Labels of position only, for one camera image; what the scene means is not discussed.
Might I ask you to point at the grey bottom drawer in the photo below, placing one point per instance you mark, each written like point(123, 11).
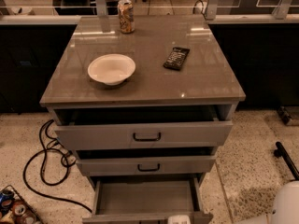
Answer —
point(144, 201)

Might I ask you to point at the grey drawer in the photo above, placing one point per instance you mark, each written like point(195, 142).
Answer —
point(145, 127)
point(148, 161)
point(144, 201)

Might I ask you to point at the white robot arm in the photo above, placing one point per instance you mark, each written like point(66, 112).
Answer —
point(285, 210)

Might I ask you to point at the grey top drawer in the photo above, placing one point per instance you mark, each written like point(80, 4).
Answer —
point(145, 127)

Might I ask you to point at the grey middle drawer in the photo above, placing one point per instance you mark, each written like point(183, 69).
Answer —
point(148, 161)

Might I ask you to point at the grey drawer cabinet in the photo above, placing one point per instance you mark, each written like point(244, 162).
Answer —
point(205, 78)

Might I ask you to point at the black pole on floor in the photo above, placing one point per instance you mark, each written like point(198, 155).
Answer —
point(280, 151)

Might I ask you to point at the black snack bar packet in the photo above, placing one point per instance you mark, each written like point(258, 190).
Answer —
point(176, 58)

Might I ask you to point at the white bowl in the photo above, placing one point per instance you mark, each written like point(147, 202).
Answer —
point(111, 69)

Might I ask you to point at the yellow soda can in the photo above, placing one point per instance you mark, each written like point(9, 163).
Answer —
point(126, 16)

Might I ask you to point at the dark floor bracket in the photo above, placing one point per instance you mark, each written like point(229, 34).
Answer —
point(289, 115)

